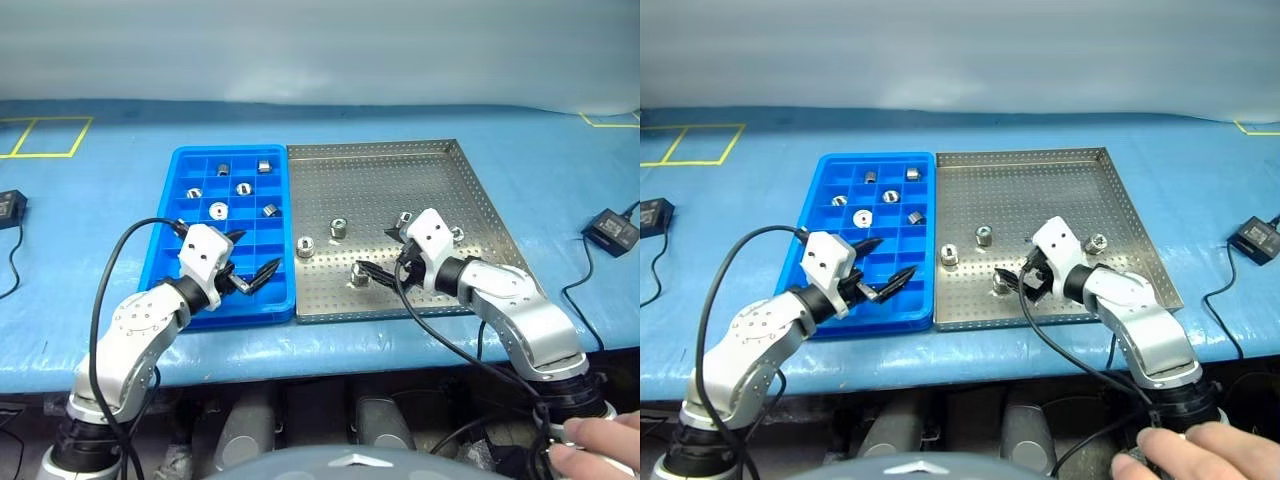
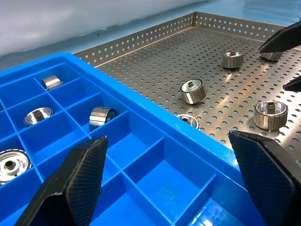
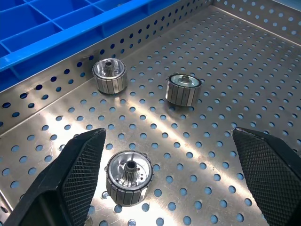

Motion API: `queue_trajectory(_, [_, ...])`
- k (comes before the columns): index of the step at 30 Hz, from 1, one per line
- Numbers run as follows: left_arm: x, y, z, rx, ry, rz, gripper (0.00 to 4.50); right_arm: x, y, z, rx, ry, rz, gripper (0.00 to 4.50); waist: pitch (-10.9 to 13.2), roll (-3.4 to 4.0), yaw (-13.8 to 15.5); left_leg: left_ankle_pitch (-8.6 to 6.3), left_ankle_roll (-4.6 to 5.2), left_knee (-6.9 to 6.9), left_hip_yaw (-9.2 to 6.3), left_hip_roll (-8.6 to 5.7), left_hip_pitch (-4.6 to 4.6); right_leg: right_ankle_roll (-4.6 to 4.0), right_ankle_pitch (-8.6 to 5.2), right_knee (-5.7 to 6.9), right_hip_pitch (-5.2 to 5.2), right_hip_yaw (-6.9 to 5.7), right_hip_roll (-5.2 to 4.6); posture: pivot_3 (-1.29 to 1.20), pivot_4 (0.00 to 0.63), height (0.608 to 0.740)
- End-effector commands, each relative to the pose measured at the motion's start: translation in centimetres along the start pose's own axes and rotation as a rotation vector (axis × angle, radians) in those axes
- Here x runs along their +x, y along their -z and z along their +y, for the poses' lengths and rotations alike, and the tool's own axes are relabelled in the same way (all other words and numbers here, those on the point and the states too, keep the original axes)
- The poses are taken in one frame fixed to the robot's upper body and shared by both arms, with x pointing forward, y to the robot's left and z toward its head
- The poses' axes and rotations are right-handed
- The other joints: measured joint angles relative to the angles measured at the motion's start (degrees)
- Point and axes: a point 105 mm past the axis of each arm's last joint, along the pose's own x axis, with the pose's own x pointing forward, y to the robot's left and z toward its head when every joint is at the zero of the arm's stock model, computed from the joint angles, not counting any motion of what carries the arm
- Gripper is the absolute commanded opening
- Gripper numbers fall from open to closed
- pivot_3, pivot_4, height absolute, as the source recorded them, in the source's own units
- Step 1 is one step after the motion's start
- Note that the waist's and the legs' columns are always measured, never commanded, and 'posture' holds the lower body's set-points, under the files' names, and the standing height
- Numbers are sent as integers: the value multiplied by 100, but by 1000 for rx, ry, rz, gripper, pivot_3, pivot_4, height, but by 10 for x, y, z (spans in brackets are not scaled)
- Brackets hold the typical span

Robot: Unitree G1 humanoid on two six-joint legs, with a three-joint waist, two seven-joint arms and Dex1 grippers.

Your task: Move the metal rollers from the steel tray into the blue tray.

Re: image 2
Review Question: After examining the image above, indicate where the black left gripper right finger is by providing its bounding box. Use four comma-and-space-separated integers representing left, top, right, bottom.
228, 130, 301, 226

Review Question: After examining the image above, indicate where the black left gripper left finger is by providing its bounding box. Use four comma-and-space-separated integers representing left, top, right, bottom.
14, 135, 109, 226

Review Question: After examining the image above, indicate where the metal nut on metal tray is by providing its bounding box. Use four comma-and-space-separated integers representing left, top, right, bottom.
259, 51, 284, 62

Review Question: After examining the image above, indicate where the perforated metal tray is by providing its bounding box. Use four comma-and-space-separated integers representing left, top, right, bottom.
74, 11, 301, 165

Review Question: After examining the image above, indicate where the blue compartment tray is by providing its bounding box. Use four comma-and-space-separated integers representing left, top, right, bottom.
0, 53, 268, 226

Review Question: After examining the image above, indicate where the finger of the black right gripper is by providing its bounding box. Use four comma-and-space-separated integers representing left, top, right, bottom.
257, 20, 301, 54
283, 74, 301, 93

